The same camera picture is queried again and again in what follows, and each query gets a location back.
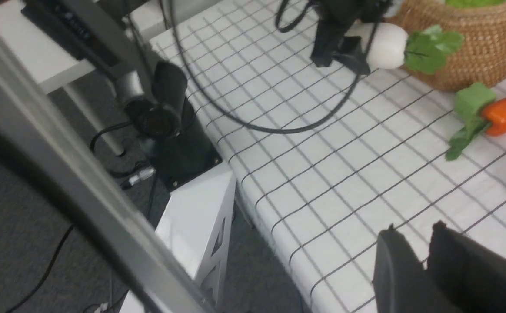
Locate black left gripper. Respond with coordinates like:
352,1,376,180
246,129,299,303
311,0,393,75

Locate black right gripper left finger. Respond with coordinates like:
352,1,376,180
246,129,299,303
373,225,461,313

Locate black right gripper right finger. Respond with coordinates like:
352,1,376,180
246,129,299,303
426,222,506,313

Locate white toy radish green leaves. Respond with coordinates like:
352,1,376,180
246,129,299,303
345,23,464,75

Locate orange toy carrot green leaves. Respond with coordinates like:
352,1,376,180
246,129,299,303
445,98,506,162

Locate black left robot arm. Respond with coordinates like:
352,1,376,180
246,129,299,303
22,0,392,191

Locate white black grid tablecloth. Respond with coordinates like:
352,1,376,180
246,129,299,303
150,0,506,313

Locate green foam cube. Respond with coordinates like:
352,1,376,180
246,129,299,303
454,83,497,121

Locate woven wicker basket green lining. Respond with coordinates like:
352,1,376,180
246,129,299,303
386,0,506,91

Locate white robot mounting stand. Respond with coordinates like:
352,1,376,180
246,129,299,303
120,162,236,313

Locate white side table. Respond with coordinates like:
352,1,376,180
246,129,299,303
0,0,219,157

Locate grey aluminium frame bar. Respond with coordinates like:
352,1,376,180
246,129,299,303
0,37,216,313

